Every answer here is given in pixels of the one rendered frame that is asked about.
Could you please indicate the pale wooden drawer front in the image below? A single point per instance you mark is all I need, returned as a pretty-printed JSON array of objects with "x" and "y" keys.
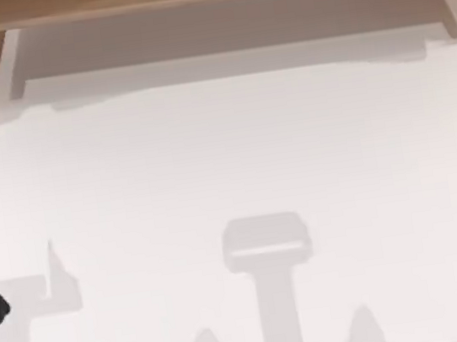
[{"x": 225, "y": 27}]

